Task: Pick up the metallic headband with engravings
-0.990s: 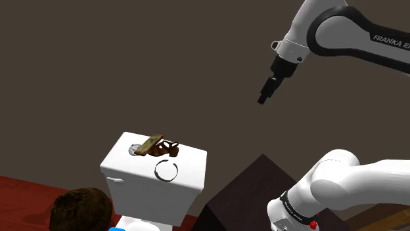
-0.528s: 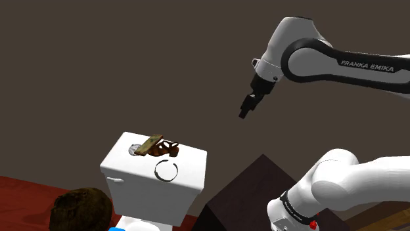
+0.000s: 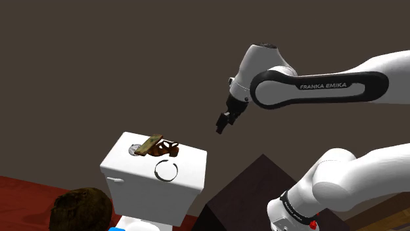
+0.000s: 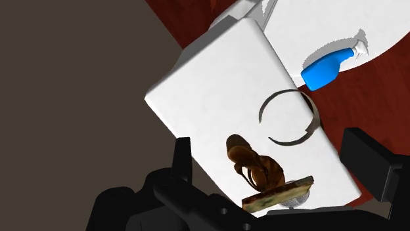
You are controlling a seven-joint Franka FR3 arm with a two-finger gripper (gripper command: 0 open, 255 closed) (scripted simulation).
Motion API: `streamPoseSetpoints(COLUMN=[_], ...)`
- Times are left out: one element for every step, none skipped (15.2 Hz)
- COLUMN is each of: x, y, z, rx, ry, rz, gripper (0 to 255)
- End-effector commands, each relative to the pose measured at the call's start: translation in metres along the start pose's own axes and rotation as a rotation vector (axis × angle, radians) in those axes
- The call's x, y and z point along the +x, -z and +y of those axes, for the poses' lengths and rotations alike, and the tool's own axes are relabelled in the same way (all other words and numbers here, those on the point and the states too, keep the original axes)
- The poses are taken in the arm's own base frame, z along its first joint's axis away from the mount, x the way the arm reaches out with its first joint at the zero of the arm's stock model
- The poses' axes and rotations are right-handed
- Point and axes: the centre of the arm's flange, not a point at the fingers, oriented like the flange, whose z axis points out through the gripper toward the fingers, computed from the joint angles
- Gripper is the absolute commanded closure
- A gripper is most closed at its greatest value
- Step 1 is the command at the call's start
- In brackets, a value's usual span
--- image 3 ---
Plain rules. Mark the blue object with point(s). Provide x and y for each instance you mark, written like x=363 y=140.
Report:
x=116 y=229

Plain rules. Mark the brown furry round object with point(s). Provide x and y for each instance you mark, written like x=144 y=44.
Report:
x=80 y=211

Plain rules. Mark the olive brown flat phone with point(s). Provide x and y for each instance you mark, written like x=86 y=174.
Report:
x=148 y=145

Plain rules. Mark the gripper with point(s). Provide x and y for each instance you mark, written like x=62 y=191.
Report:
x=236 y=103

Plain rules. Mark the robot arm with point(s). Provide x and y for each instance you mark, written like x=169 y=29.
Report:
x=272 y=60

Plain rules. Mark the white toilet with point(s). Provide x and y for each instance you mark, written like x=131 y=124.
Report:
x=141 y=188

